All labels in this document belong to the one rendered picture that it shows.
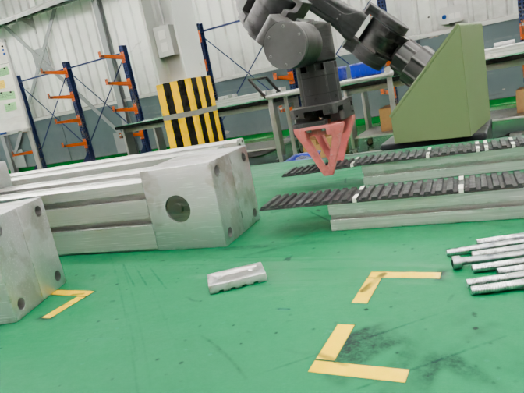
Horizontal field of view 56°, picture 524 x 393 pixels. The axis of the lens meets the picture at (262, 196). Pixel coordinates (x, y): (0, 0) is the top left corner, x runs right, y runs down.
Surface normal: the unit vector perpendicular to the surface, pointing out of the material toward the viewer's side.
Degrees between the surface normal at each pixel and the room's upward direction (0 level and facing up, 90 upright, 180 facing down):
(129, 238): 90
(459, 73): 90
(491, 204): 90
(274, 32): 90
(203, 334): 0
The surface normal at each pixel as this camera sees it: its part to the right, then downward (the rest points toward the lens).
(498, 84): -0.44, 0.28
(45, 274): 0.98, -0.16
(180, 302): -0.19, -0.96
